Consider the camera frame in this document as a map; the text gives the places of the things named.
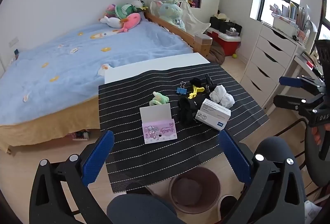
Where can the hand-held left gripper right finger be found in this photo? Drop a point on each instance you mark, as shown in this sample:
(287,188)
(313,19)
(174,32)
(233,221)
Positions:
(236,157)

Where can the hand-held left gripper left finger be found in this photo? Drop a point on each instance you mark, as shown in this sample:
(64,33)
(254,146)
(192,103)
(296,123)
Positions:
(98,157)

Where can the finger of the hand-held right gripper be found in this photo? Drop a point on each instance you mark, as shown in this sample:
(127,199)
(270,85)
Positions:
(291,81)
(286,102)

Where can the white medicine box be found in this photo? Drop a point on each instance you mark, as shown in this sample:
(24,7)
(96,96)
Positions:
(214,115)

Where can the white tissue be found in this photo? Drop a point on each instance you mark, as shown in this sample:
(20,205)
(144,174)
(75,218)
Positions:
(229,100)

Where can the pink printed cardboard box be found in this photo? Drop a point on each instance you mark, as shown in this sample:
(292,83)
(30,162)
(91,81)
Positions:
(158,132)

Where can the white socks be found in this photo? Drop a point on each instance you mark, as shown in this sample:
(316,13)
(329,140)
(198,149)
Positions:
(217,92)

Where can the pink plastic bin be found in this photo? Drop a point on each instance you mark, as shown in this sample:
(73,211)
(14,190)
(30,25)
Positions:
(178,203)

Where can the green socks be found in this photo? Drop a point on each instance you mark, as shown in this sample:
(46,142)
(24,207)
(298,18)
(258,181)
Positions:
(158,99)

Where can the person's right hand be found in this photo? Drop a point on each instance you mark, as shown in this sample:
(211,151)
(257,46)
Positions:
(316,135)

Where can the white drawer cabinet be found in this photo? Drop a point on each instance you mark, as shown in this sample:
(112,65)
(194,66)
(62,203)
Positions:
(268,59)

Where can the beige bed sheet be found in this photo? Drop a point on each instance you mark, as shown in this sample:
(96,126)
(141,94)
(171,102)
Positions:
(51,128)

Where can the black striped table mat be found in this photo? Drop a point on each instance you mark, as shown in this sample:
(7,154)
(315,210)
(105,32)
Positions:
(154,162)

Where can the white storage box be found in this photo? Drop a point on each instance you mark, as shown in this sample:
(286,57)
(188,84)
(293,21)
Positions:
(283,24)

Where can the person's left leg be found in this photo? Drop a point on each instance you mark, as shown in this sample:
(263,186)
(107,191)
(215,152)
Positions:
(139,209)

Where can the row of books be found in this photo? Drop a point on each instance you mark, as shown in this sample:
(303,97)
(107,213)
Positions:
(296,12)

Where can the red cooler box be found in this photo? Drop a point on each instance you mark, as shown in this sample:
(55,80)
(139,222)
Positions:
(228,46)

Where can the yellow hair clip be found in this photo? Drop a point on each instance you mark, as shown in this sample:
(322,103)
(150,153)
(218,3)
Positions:
(197,90)

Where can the clear plastic container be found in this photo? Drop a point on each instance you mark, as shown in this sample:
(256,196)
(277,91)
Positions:
(232,32)

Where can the brown floor cushion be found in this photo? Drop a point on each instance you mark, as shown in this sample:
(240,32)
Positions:
(217,53)

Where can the black hair scrunchie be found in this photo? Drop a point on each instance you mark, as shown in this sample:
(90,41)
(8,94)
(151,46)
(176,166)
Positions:
(196,81)

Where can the blue binder clip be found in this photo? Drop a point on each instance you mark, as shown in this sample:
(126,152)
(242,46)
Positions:
(179,90)

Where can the black storage bag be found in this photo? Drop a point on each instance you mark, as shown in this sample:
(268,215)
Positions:
(224,25)

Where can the bed with blue blanket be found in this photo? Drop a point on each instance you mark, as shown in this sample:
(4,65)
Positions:
(180,32)
(64,72)

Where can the person's white printed shirt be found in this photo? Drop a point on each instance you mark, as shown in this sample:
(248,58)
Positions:
(313,212)

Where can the straw hat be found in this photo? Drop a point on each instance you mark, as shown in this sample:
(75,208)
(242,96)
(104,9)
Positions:
(221,16)

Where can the clear bedpost cover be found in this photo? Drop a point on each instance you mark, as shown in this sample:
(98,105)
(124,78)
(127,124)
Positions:
(203,39)

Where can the white table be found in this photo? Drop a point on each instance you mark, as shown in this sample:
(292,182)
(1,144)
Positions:
(154,64)

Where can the purple box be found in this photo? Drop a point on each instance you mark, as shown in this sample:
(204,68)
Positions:
(196,0)

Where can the white seal plush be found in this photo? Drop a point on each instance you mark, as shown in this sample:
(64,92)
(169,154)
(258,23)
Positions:
(112,22)

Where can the pink whale plush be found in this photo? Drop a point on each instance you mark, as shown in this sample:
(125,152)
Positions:
(131,21)

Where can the teal unicorn plush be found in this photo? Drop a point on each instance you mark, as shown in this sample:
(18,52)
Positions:
(169,14)

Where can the pink and purple plush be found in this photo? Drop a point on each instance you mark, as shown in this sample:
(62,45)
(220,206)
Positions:
(110,10)

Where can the green striped plush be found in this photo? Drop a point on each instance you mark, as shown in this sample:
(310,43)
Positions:
(123,10)

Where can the white and green plush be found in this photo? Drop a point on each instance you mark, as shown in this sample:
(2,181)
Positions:
(139,4)

